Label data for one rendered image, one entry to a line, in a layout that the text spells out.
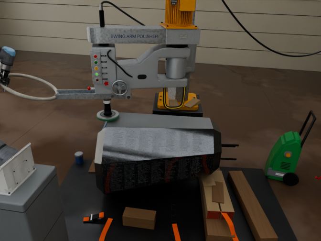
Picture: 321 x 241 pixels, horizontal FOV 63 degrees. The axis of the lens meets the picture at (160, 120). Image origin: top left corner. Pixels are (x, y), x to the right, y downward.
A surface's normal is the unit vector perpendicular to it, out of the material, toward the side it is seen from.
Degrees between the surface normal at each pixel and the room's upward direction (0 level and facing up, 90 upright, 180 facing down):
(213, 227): 0
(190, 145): 45
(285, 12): 90
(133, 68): 90
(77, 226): 0
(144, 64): 90
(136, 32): 90
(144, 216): 0
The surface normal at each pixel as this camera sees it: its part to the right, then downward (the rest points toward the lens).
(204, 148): 0.04, -0.32
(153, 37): 0.18, 0.44
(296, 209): 0.04, -0.90
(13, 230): -0.16, 0.43
